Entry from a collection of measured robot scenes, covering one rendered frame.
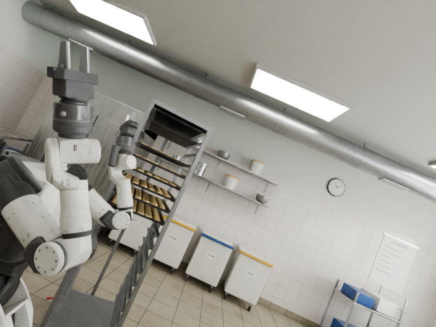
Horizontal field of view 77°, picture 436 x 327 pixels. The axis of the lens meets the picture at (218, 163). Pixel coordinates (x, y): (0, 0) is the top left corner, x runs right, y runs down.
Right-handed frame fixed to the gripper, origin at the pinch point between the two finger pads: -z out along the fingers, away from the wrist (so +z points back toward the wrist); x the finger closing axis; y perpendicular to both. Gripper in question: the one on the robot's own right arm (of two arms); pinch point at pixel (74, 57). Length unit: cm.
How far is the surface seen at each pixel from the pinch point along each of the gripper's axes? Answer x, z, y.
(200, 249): 294, 219, -106
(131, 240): 249, 220, -201
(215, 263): 299, 236, -81
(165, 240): 272, 213, -156
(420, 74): 241, -43, 101
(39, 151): 194, 106, -338
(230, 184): 371, 131, -106
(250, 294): 314, 271, -23
